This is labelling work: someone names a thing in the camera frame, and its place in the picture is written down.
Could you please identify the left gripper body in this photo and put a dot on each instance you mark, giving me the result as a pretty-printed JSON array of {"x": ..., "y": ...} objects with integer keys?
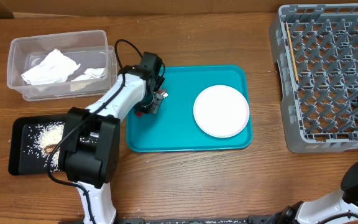
[{"x": 151, "y": 104}]

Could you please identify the large white plate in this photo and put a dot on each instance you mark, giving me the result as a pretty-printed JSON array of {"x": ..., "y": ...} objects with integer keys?
[{"x": 221, "y": 111}]

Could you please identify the brown food scrap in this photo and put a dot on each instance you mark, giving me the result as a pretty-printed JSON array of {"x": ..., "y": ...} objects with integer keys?
[{"x": 49, "y": 149}]

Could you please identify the pile of white rice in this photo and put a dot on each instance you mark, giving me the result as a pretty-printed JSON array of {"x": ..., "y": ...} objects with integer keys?
[{"x": 41, "y": 135}]

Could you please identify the wooden chopstick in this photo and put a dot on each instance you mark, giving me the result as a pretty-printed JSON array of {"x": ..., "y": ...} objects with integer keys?
[{"x": 292, "y": 53}]

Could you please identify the red sauce packet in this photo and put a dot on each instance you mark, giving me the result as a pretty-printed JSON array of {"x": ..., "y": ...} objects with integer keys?
[{"x": 139, "y": 113}]

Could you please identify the white paper napkin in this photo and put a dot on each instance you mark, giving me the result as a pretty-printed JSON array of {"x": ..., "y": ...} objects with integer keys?
[{"x": 55, "y": 68}]

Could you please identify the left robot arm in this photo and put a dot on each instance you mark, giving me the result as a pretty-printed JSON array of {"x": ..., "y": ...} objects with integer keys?
[{"x": 89, "y": 149}]

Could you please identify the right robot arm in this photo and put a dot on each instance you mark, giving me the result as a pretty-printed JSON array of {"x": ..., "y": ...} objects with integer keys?
[{"x": 340, "y": 206}]

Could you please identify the grey dishwasher rack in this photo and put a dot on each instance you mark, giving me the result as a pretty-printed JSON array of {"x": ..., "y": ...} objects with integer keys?
[{"x": 320, "y": 112}]

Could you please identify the teal serving tray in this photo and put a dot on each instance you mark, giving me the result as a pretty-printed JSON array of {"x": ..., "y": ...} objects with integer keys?
[{"x": 173, "y": 128}]

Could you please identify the clear plastic storage bin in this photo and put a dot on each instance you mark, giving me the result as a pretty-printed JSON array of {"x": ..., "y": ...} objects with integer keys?
[{"x": 89, "y": 48}]

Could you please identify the black plastic tray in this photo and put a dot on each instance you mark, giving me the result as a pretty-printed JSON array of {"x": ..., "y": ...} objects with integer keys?
[{"x": 26, "y": 156}]

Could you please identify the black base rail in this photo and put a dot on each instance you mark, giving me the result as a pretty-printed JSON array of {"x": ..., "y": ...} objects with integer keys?
[{"x": 253, "y": 219}]

